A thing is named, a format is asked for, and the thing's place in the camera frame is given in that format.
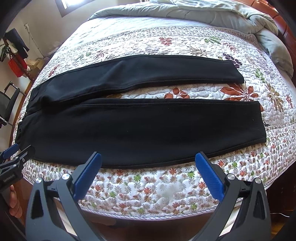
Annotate red bag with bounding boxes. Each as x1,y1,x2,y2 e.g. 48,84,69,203
9,54,27,77

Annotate window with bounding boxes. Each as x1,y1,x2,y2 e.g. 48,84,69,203
55,0,94,17

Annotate black pants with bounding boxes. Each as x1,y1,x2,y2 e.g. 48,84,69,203
15,55,266,169

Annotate wooden headboard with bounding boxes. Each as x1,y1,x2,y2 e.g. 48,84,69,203
240,0,295,85

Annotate left hand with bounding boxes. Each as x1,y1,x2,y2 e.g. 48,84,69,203
9,185,23,218

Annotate black folding chair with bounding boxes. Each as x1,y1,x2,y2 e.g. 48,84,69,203
0,81,26,127

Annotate coat rack with clothes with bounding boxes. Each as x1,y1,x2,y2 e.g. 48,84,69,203
1,28,35,82

